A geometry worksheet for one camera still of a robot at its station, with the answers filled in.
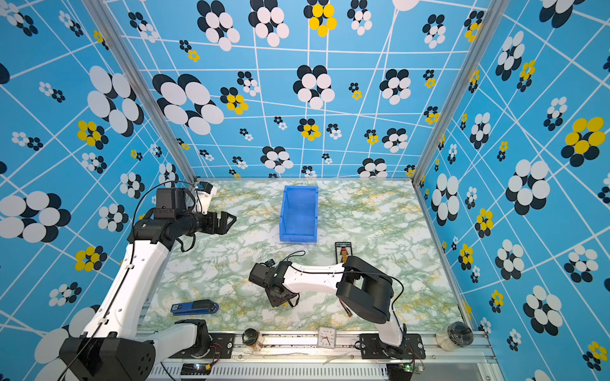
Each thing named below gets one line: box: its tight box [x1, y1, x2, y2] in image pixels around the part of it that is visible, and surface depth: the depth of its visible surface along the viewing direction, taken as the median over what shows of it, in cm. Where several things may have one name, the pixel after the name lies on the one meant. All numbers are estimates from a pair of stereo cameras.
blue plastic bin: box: [279, 184, 320, 243], surface depth 107 cm
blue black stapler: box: [169, 299, 221, 316], surface depth 81 cm
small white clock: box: [317, 327, 336, 350], surface depth 75 cm
